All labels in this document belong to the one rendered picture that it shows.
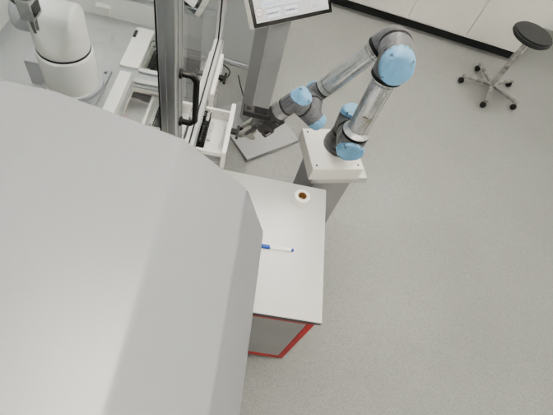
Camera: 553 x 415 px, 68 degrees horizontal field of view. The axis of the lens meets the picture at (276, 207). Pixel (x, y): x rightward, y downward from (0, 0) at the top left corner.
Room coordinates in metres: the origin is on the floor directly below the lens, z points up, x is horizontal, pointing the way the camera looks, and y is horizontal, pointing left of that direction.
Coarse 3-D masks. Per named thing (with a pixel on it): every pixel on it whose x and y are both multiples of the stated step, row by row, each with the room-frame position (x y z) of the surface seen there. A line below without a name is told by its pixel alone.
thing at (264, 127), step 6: (270, 108) 1.20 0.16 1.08; (270, 114) 1.18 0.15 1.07; (258, 120) 1.17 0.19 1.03; (264, 120) 1.18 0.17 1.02; (270, 120) 1.19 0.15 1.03; (276, 120) 1.18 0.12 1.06; (282, 120) 1.20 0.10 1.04; (258, 126) 1.16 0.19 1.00; (264, 126) 1.17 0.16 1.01; (270, 126) 1.19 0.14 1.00; (276, 126) 1.20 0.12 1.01; (264, 132) 1.18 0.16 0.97; (270, 132) 1.17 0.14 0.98
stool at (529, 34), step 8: (520, 24) 3.66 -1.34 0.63; (528, 24) 3.72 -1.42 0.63; (536, 24) 3.76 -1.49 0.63; (520, 32) 3.53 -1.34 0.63; (528, 32) 3.58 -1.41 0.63; (536, 32) 3.63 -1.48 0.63; (544, 32) 3.68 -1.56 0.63; (520, 40) 3.50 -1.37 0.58; (528, 40) 3.47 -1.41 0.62; (536, 40) 3.50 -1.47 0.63; (544, 40) 3.55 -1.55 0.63; (520, 48) 3.60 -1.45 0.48; (536, 48) 3.45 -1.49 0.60; (544, 48) 3.47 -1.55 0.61; (512, 56) 3.61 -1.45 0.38; (480, 64) 3.85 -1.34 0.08; (472, 80) 3.58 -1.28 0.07; (480, 80) 3.59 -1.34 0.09; (488, 80) 3.66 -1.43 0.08; (496, 80) 3.59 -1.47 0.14; (504, 80) 3.74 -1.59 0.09; (512, 80) 3.78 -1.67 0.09; (488, 88) 3.54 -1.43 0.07; (496, 88) 3.57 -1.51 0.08; (488, 96) 3.39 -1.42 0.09; (504, 96) 3.52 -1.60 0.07; (480, 104) 3.33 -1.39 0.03; (512, 104) 3.49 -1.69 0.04
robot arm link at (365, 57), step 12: (372, 36) 1.40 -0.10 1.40; (372, 48) 1.36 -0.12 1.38; (348, 60) 1.37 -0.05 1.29; (360, 60) 1.35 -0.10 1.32; (372, 60) 1.36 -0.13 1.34; (336, 72) 1.35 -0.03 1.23; (348, 72) 1.34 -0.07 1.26; (360, 72) 1.36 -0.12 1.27; (312, 84) 1.38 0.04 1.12; (324, 84) 1.34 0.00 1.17; (336, 84) 1.34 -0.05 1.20; (312, 96) 1.31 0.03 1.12; (324, 96) 1.33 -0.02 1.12
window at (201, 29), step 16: (192, 0) 0.94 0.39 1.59; (208, 0) 1.22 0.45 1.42; (192, 16) 0.94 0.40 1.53; (208, 16) 1.24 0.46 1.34; (192, 32) 0.95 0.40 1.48; (208, 32) 1.27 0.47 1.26; (192, 48) 0.96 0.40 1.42; (208, 48) 1.30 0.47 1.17; (192, 64) 0.97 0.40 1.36; (208, 64) 1.33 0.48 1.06; (192, 96) 0.99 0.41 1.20; (192, 112) 1.00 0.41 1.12; (192, 128) 1.01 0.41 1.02
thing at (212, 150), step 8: (216, 112) 1.27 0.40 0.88; (224, 112) 1.28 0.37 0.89; (216, 120) 1.26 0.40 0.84; (224, 120) 1.28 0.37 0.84; (208, 128) 1.20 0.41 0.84; (216, 128) 1.22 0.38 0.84; (224, 128) 1.23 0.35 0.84; (216, 136) 1.18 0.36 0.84; (224, 136) 1.19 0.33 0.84; (208, 144) 1.12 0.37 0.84; (216, 144) 1.13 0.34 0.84; (208, 152) 1.04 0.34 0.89; (216, 152) 1.04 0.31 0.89; (216, 160) 1.04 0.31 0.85
